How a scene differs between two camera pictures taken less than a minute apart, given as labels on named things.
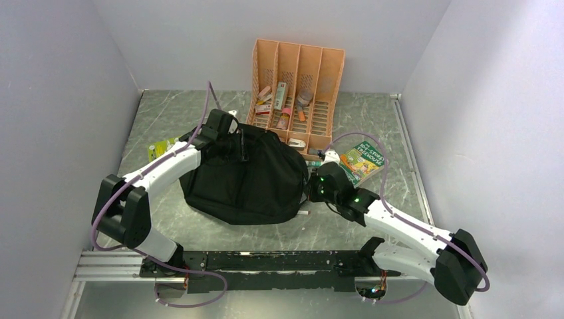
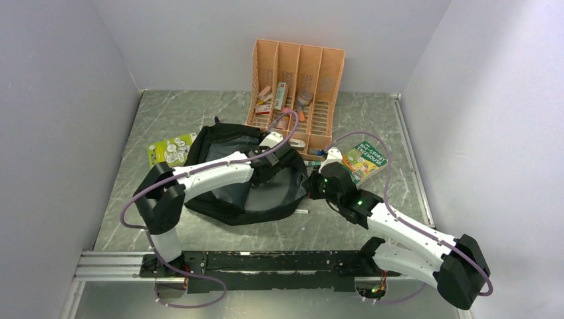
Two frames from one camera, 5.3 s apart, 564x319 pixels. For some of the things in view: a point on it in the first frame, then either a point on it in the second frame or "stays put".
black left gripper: (238, 155) -> (263, 149)
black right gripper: (312, 194) stays put
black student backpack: (272, 183) stays put
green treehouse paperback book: (361, 163) stays put
